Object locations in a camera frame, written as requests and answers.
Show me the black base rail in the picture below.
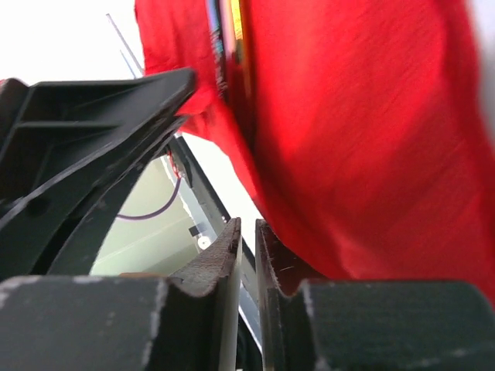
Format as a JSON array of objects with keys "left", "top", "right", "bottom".
[{"left": 168, "top": 135, "right": 262, "bottom": 370}]

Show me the iridescent knife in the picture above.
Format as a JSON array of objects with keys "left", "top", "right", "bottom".
[{"left": 206, "top": 0, "right": 251, "bottom": 105}]

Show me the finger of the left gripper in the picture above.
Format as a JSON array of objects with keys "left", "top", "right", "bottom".
[{"left": 1, "top": 69, "right": 196, "bottom": 279}]

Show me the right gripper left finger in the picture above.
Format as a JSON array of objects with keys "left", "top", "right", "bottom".
[{"left": 1, "top": 218, "right": 241, "bottom": 370}]

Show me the red paper napkin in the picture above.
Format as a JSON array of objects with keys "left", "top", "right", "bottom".
[{"left": 135, "top": 1, "right": 494, "bottom": 298}]

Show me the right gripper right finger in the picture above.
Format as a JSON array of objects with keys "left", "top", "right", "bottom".
[{"left": 255, "top": 220, "right": 494, "bottom": 370}]

